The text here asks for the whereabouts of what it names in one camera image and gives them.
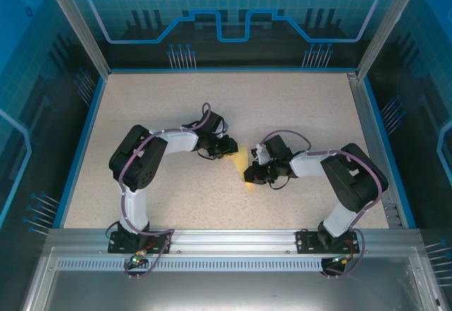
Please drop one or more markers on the yellow paper sheet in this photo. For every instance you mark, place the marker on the yellow paper sheet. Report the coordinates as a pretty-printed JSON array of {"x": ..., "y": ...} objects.
[{"x": 242, "y": 162}]

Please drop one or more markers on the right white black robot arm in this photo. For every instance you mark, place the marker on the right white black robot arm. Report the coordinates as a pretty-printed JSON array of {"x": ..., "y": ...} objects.
[{"x": 353, "y": 183}]

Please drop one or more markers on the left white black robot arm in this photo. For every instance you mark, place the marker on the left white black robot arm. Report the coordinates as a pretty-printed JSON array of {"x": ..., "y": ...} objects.
[{"x": 137, "y": 162}]

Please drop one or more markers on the yellow power connector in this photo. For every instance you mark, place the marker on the yellow power connector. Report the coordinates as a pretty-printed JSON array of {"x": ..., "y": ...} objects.
[
  {"x": 138, "y": 256},
  {"x": 344, "y": 258}
]

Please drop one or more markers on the blue table border strip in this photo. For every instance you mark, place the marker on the blue table border strip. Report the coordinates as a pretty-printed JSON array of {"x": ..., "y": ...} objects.
[
  {"x": 377, "y": 113},
  {"x": 88, "y": 127}
]

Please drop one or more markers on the grey metal tray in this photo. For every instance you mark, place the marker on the grey metal tray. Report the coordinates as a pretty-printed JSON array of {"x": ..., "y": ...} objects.
[{"x": 226, "y": 290}]

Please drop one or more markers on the blue printed side panel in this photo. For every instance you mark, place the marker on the blue printed side panel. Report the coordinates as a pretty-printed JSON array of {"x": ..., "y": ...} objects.
[
  {"x": 28, "y": 113},
  {"x": 416, "y": 113}
]

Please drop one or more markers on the long aluminium base rail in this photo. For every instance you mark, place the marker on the long aluminium base rail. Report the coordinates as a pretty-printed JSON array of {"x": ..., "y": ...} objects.
[{"x": 229, "y": 242}]

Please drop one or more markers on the aluminium side rail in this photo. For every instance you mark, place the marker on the aluminium side rail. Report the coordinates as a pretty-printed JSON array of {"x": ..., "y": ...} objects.
[{"x": 364, "y": 113}]

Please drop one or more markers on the aluminium frame post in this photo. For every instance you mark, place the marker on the aluminium frame post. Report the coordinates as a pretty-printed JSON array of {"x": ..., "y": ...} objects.
[
  {"x": 386, "y": 24},
  {"x": 77, "y": 24}
]

